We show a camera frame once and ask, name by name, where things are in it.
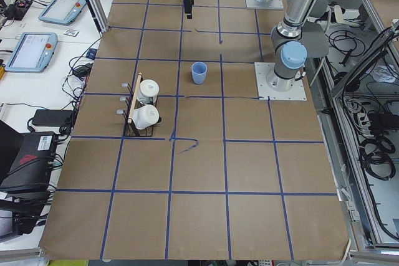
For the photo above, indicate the wooden rack dowel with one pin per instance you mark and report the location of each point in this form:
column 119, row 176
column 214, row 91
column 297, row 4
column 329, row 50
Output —
column 134, row 97

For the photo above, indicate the upper teach pendant tablet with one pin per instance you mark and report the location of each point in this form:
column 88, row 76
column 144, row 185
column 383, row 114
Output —
column 62, row 12

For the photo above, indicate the teach pendant tablet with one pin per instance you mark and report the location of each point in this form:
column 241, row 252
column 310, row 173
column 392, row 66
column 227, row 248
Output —
column 32, row 53
column 62, row 12

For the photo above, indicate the white mug rack end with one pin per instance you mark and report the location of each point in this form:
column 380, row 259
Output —
column 148, row 92
column 145, row 116

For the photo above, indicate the white mug near rack end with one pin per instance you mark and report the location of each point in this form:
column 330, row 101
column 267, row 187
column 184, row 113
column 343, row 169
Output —
column 145, row 116

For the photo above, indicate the black power adapter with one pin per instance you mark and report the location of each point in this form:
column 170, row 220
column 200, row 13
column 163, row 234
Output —
column 51, row 118

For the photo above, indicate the white mug far rack end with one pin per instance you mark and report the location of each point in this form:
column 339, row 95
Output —
column 148, row 92

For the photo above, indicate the lower teach pendant tablet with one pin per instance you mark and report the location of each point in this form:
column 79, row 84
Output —
column 32, row 53

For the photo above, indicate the black computer box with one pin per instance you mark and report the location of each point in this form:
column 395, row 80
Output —
column 26, row 162

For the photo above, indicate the light blue plastic cup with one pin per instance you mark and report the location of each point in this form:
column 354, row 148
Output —
column 198, row 72

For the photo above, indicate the black wire mug rack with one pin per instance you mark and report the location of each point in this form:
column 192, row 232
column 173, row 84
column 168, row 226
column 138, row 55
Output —
column 130, row 129

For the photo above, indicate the grey office chair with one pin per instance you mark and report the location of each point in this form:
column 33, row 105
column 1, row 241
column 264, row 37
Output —
column 313, row 35

